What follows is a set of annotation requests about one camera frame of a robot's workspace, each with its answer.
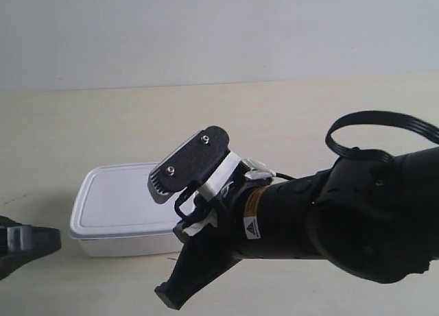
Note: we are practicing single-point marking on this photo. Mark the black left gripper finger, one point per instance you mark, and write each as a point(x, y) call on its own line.
point(22, 244)

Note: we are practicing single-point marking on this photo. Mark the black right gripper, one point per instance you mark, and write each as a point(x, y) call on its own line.
point(213, 237)

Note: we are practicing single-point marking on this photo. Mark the white lidded plastic container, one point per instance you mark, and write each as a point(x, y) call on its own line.
point(114, 214)

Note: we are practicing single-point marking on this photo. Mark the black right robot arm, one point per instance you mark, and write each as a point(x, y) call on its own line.
point(375, 221)

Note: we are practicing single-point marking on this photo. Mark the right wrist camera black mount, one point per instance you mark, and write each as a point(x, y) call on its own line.
point(203, 163)

